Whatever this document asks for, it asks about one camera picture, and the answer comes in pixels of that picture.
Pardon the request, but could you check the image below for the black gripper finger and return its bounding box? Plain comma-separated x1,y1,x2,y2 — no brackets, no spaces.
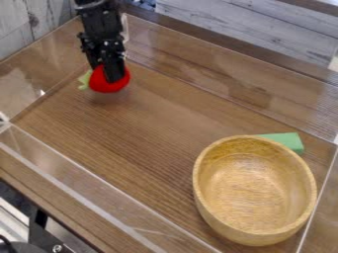
83,42,102,69
102,41,126,83

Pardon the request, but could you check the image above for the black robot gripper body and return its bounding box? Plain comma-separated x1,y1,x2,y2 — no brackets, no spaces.
75,0,125,56

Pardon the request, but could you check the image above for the red plush strawberry toy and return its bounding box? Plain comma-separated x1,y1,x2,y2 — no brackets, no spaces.
78,65,131,94

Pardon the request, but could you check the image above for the clear acrylic table barrier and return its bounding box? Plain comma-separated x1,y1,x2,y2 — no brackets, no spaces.
0,18,338,253

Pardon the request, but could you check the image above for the green foam wedge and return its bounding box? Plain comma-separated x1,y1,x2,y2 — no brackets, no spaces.
260,132,305,155

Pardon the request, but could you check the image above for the oval wooden bowl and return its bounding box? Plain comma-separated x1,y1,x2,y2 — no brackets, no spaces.
191,135,317,246

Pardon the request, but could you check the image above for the clear acrylic corner bracket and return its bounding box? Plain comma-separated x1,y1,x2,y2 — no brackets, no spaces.
121,13,130,44

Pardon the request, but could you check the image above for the black table leg bracket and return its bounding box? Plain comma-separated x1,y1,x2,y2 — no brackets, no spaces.
28,210,75,253

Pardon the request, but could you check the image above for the black cable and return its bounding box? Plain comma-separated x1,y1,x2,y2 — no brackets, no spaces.
0,234,15,253

